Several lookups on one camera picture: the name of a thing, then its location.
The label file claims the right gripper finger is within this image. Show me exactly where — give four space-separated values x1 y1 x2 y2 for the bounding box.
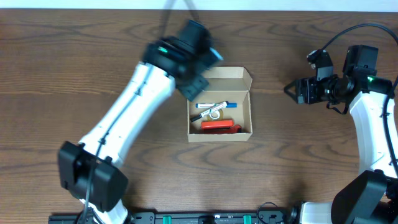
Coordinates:
284 80 297 91
284 90 304 105

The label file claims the blue capped whiteboard marker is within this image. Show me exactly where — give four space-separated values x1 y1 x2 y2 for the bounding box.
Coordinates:
195 103 237 108

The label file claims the black capped marker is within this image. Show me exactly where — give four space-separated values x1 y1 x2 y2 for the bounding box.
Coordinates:
190 101 229 122

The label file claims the brown cardboard box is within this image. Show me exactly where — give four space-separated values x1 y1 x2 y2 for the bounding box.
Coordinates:
187 67 252 142

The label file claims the clear yellow tape roll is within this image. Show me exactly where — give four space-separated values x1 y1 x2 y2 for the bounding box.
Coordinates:
206 108 223 121

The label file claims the red black stapler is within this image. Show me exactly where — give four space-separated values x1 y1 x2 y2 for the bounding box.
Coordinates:
201 119 234 130

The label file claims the red box cutter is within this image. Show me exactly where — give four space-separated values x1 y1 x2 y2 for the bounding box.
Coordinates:
204 124 242 134

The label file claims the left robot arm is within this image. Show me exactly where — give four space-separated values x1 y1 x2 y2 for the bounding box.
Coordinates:
58 20 222 223

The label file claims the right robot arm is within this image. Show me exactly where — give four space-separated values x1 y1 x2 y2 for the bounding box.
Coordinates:
284 45 397 223

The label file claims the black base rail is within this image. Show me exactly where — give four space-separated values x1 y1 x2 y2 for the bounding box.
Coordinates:
48 211 302 224

